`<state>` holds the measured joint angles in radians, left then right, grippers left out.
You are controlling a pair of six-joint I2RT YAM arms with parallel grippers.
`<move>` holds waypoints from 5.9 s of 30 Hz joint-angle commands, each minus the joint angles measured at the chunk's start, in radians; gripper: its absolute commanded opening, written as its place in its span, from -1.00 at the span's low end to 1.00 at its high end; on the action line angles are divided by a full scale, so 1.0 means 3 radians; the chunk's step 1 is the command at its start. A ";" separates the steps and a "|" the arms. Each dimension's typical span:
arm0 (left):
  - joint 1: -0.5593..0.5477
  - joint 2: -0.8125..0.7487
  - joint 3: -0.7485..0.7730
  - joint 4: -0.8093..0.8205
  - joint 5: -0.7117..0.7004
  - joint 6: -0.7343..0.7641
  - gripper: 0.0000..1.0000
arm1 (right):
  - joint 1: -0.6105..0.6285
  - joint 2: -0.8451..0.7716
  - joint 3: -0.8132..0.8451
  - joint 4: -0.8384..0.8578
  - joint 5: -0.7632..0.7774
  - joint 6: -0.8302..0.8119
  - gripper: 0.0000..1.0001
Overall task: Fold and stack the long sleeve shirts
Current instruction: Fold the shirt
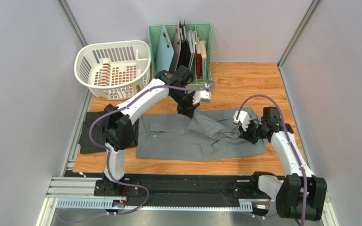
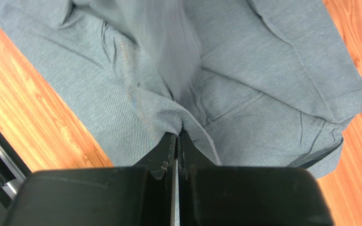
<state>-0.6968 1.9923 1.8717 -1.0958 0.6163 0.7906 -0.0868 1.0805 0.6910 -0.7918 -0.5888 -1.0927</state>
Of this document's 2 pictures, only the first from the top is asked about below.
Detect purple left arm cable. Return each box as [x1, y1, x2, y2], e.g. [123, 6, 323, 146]
[88, 82, 215, 217]

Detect pink grey clipboard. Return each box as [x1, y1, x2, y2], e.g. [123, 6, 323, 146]
[169, 21, 182, 72]

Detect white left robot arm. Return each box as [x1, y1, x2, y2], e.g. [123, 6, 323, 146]
[102, 66, 199, 185]

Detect light blue clipboard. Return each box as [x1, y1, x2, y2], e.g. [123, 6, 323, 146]
[155, 25, 174, 73]

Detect red book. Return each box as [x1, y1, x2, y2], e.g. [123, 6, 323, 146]
[196, 36, 202, 79]

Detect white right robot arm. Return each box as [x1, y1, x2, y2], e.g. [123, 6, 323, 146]
[233, 107, 327, 221]

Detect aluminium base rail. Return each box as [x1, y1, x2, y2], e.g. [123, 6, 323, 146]
[47, 176, 264, 203]

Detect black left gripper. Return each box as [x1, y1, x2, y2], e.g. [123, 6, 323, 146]
[170, 89, 200, 119]

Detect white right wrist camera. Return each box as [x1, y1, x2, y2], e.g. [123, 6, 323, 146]
[233, 111, 251, 131]

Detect teal book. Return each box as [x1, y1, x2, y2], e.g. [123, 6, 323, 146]
[200, 40, 207, 82]

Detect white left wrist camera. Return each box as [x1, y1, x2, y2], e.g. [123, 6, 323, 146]
[193, 89, 212, 105]

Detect white plastic laundry basket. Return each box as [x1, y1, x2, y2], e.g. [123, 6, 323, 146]
[74, 40, 151, 101]

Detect white slotted cable duct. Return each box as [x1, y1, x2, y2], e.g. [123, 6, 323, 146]
[56, 198, 253, 212]

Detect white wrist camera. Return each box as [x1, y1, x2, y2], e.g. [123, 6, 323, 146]
[193, 89, 212, 105]
[233, 111, 251, 131]

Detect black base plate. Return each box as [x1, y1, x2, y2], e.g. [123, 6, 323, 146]
[64, 170, 282, 208]

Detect dark striped folded shirt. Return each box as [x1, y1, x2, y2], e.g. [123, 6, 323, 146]
[78, 111, 140, 155]

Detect black folder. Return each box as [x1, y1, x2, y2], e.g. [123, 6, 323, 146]
[178, 22, 191, 68]

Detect green file organizer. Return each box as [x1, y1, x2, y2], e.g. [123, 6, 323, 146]
[148, 22, 213, 89]

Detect grey long sleeve shirt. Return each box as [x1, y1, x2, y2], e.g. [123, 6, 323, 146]
[136, 108, 268, 161]

